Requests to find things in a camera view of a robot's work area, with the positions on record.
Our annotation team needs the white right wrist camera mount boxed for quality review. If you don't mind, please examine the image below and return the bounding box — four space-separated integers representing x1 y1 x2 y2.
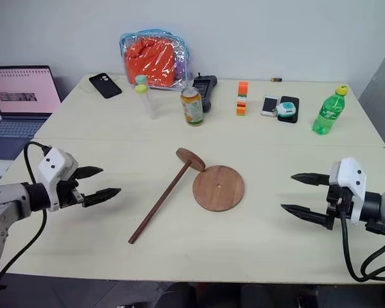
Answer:
329 157 368 227

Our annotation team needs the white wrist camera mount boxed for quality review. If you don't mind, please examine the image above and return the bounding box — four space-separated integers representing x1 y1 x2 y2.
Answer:
38 148 79 212
329 157 368 227

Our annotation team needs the black smartphone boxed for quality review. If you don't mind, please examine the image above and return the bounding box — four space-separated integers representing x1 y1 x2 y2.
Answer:
277 96 300 124

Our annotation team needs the green soda bottle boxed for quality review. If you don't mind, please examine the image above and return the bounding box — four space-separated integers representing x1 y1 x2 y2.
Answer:
312 85 350 135

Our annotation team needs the black handheld device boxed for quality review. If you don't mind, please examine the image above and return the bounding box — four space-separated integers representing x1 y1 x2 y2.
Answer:
192 72 219 113

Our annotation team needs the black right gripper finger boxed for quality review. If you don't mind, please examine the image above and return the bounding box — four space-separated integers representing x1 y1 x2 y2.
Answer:
290 172 331 187
280 203 329 228

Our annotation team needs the open laptop with pink screen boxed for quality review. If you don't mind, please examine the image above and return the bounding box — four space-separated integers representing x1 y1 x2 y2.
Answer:
0 65 62 161

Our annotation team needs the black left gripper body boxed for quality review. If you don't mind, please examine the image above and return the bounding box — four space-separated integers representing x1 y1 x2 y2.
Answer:
53 178 85 209

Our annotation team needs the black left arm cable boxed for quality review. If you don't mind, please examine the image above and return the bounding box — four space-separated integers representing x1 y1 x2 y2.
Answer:
0 141 53 277

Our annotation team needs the clear bottle with green cap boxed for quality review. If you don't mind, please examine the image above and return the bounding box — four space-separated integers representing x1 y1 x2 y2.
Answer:
134 74 160 120

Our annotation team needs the black phone case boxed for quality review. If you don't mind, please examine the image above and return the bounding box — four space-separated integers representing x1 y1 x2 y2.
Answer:
89 73 123 99

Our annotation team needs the white smartphone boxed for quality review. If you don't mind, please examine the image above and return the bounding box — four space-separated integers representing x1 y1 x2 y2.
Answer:
260 94 280 117

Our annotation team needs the white and teal small gadget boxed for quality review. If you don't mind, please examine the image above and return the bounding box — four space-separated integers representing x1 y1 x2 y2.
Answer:
274 101 296 117

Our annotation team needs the round wooden base disc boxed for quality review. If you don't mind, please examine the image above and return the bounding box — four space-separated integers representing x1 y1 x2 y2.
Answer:
192 164 246 212

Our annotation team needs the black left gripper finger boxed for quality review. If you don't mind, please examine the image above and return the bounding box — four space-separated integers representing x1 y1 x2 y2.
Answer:
74 166 104 180
82 187 122 208

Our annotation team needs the orange juice can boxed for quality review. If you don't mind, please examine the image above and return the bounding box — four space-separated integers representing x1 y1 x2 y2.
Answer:
180 87 203 127

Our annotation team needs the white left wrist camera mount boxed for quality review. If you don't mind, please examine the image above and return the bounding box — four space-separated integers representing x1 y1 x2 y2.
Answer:
38 148 79 212

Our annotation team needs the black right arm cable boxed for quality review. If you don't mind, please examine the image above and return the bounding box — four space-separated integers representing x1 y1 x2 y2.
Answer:
338 205 385 283

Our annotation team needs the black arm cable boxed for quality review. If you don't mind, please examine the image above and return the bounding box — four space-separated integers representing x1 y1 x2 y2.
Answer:
338 205 385 283
0 141 53 277

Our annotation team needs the clear bag with orange cloth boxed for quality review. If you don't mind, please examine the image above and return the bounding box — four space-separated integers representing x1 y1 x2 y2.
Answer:
119 30 194 91

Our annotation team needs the orange and white block toy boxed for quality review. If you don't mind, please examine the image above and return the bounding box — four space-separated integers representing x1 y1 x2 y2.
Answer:
235 81 250 116

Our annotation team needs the wooden stick with disc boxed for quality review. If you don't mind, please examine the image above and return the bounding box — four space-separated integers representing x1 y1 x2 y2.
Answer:
128 148 207 245

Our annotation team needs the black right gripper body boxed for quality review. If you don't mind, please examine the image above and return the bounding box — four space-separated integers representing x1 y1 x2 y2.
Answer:
325 184 354 231

